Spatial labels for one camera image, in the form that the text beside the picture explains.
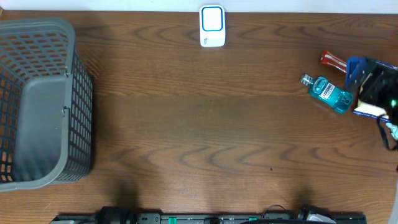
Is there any red snack stick packet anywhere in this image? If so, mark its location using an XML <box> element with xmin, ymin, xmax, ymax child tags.
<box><xmin>320</xmin><ymin>50</ymin><xmax>347</xmax><ymax>73</ymax></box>

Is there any teal mouthwash bottle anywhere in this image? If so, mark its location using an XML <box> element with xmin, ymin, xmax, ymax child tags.
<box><xmin>300</xmin><ymin>74</ymin><xmax>354</xmax><ymax>114</ymax></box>

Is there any small teal wipes packet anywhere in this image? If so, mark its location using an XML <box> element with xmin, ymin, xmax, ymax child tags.
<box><xmin>386</xmin><ymin>123</ymin><xmax>398</xmax><ymax>141</ymax></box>

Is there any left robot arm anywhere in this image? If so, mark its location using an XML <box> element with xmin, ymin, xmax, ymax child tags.
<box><xmin>95</xmin><ymin>207</ymin><xmax>136</xmax><ymax>224</ymax></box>

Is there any white barcode scanner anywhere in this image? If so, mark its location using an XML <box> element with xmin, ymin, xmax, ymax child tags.
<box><xmin>199</xmin><ymin>5</ymin><xmax>226</xmax><ymax>47</ymax></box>

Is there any grey plastic mesh basket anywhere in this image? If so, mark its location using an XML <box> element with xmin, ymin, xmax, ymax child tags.
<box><xmin>1</xmin><ymin>17</ymin><xmax>93</xmax><ymax>192</ymax></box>

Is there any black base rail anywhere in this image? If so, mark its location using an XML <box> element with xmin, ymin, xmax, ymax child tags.
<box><xmin>51</xmin><ymin>212</ymin><xmax>368</xmax><ymax>224</ymax></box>

